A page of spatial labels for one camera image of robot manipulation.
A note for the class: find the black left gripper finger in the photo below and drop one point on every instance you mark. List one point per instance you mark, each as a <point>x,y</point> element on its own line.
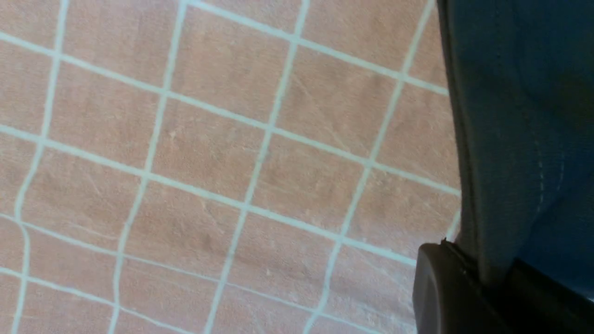
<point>448,298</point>

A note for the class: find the gray long-sleeved shirt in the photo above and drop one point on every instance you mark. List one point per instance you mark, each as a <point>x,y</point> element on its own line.
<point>520,80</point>

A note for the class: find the pink checkered tablecloth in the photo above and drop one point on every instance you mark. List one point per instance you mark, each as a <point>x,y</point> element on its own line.
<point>220,166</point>

